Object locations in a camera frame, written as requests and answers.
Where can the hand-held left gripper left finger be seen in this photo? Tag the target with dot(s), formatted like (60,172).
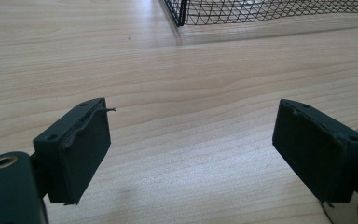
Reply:
(74,155)

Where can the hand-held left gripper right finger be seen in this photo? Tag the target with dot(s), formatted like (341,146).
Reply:
(313,149)

